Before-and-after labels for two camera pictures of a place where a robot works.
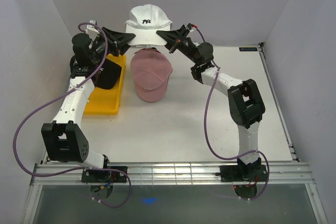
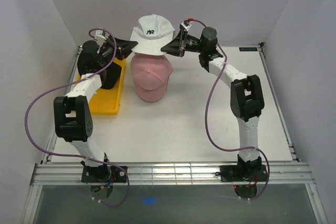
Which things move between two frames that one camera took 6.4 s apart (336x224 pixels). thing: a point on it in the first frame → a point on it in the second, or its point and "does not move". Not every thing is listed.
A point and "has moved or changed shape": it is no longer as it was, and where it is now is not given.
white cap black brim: [145, 20] has moved or changed shape
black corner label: [248, 49] does not move
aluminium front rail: [175, 173] does not move
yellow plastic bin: [106, 102] does not move
